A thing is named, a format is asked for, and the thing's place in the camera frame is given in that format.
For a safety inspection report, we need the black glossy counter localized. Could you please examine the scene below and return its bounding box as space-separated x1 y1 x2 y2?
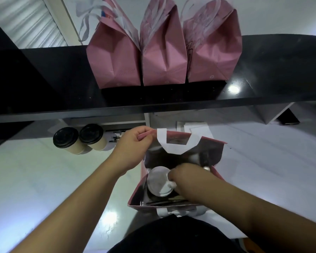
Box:
0 34 316 124

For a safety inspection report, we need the person's black shirt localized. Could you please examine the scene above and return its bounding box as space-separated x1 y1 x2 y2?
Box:
108 214 247 253

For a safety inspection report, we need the pink paper bag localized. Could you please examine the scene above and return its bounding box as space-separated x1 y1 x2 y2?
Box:
180 0 243 83
139 0 188 86
127 128 228 218
76 0 142 89

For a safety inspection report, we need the cluster of lidded paper cups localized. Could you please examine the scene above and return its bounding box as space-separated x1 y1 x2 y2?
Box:
53 123 108 155

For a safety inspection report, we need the person's right hand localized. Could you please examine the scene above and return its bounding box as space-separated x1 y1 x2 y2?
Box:
168 163 222 205

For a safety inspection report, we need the stack of white napkins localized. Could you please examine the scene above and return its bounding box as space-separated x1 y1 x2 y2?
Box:
176 121 214 140

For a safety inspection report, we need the tall black glossy cabinet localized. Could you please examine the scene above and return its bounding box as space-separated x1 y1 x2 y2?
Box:
0 14 66 116

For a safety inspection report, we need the white triangular support bracket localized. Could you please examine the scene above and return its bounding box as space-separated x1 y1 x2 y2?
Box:
250 102 294 125

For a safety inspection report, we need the pile of straws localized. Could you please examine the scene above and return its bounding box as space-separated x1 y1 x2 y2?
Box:
109 130 127 143

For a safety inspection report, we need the black low shelf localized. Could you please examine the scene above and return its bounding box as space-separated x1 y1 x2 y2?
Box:
0 121 34 153

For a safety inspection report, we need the black phone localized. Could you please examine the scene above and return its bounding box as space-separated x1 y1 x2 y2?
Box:
276 108 301 125

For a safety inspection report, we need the cream shutter side frame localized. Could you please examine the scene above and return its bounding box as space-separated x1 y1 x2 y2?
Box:
42 0 83 46

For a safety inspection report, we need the person's right forearm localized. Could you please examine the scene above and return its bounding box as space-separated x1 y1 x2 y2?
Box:
213 179 316 253

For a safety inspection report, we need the person's left forearm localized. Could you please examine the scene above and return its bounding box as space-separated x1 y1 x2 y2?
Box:
11 160 121 253

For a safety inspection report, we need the white-lid paper cup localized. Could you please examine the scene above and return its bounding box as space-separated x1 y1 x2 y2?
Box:
147 166 177 197

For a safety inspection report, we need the white roller shutter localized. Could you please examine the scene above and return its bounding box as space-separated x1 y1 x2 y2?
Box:
0 0 68 49

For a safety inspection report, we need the person's left hand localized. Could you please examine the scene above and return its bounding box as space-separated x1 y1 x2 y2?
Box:
109 125 156 177

